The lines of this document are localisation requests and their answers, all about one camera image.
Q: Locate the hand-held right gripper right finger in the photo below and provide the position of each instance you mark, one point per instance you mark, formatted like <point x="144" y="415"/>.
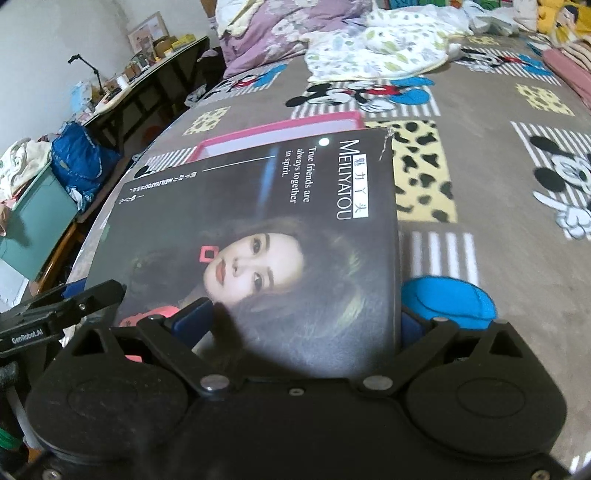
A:
<point x="411" y="327"/>

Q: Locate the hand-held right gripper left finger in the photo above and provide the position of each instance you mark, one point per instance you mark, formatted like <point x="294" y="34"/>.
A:
<point x="194" y="323"/>

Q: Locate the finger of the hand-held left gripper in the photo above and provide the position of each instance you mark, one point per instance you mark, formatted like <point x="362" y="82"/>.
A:
<point x="92" y="297"/>
<point x="74" y="288"/>

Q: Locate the pink lid with portrait print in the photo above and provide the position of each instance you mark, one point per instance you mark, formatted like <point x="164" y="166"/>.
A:
<point x="277" y="207"/>

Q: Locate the pink cardboard box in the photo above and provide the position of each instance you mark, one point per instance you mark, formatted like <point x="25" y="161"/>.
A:
<point x="300" y="127"/>

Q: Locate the green cabinet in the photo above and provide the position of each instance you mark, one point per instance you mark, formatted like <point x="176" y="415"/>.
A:
<point x="41" y="217"/>

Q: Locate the cream clothes pile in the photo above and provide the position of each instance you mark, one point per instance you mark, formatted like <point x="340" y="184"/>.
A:
<point x="23" y="161"/>

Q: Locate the light blue plastic bag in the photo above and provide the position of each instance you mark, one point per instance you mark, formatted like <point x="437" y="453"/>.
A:
<point x="83" y="94"/>

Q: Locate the dark desk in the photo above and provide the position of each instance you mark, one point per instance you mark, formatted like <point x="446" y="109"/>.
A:
<point x="152" y="78"/>

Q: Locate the black desk lamp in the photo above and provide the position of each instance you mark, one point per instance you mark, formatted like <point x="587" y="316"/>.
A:
<point x="73" y="59"/>

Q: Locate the pile of desk clutter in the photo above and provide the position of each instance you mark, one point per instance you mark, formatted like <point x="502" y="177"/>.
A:
<point x="134" y="64"/>

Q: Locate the framed picture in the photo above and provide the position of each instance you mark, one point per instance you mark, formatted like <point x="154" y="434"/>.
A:
<point x="145" y="30"/>

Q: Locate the white leaf-print blanket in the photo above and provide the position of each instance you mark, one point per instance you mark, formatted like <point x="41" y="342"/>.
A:
<point x="383" y="46"/>

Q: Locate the pink folded blanket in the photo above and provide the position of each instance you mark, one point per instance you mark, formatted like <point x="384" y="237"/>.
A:
<point x="572" y="74"/>

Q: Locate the purple floral quilt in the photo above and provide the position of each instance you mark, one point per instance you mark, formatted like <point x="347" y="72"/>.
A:
<point x="277" y="32"/>

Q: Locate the cream white cloth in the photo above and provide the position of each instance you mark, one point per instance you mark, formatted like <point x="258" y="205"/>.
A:
<point x="235" y="18"/>

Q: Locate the white plastic bag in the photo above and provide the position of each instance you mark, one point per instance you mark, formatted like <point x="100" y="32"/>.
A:
<point x="489" y="16"/>

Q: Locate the yellow plush toy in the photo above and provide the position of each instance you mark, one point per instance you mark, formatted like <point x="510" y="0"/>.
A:
<point x="568" y="23"/>

